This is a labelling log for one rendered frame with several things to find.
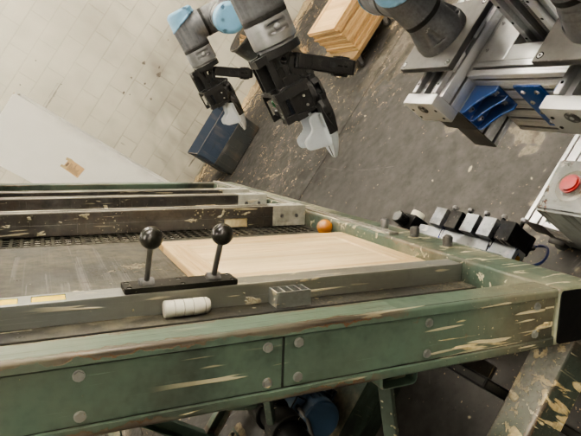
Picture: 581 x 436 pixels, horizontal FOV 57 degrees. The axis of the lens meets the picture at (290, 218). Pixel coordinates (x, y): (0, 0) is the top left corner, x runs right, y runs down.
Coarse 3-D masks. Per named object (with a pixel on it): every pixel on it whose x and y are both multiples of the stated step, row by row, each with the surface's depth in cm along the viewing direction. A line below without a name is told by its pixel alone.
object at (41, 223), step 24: (0, 216) 149; (24, 216) 152; (48, 216) 154; (72, 216) 157; (96, 216) 160; (120, 216) 163; (144, 216) 166; (168, 216) 169; (192, 216) 172; (216, 216) 176; (240, 216) 179; (264, 216) 183; (288, 216) 187
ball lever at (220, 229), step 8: (224, 224) 91; (216, 232) 90; (224, 232) 90; (232, 232) 92; (216, 240) 91; (224, 240) 91; (216, 248) 94; (216, 256) 95; (216, 264) 96; (208, 272) 97; (216, 272) 97
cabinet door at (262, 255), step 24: (192, 240) 147; (240, 240) 149; (264, 240) 151; (288, 240) 152; (312, 240) 154; (336, 240) 155; (360, 240) 154; (192, 264) 121; (240, 264) 123; (264, 264) 124; (288, 264) 125; (312, 264) 125; (336, 264) 126; (360, 264) 126; (384, 264) 126
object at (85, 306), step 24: (408, 264) 118; (432, 264) 119; (456, 264) 120; (120, 288) 93; (216, 288) 96; (240, 288) 98; (264, 288) 100; (312, 288) 105; (336, 288) 107; (360, 288) 109; (384, 288) 112; (0, 312) 82; (24, 312) 83; (48, 312) 85; (72, 312) 86; (96, 312) 88; (120, 312) 89; (144, 312) 91
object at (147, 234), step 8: (144, 232) 86; (152, 232) 86; (160, 232) 87; (144, 240) 85; (152, 240) 85; (160, 240) 86; (152, 248) 86; (144, 272) 91; (144, 280) 92; (152, 280) 93
